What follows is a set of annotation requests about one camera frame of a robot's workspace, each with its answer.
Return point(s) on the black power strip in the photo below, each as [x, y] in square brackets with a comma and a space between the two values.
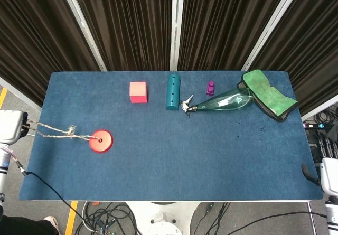
[314, 126]

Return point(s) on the teal half-cylinder block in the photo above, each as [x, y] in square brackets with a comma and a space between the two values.
[173, 92]

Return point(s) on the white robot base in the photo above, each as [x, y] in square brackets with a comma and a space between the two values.
[163, 219]

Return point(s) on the white screen frame post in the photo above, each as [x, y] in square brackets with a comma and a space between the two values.
[82, 26]
[272, 26]
[176, 26]

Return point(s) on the person's black trouser leg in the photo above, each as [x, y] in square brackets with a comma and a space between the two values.
[23, 227]

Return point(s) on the dark pleated screen panel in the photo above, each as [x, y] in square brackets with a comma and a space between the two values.
[224, 21]
[34, 34]
[126, 21]
[311, 39]

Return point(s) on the green cloth pouch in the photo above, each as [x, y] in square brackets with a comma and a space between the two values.
[266, 95]

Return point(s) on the purple toy brick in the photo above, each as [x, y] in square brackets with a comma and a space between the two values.
[210, 88]

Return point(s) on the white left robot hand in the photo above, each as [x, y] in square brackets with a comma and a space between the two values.
[10, 126]

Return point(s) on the person's light shoe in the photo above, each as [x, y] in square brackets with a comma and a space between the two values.
[51, 220]

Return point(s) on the small orange connector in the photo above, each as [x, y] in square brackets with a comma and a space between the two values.
[95, 204]

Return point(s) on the pink cube block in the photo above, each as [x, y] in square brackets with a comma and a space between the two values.
[138, 91]

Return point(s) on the blue table mat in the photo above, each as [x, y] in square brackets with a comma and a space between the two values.
[158, 145]

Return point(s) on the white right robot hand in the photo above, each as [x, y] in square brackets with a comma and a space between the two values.
[330, 174]

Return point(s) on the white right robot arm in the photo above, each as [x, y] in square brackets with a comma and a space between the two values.
[332, 214]

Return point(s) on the green glass spray bottle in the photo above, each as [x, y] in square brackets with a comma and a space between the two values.
[227, 103]

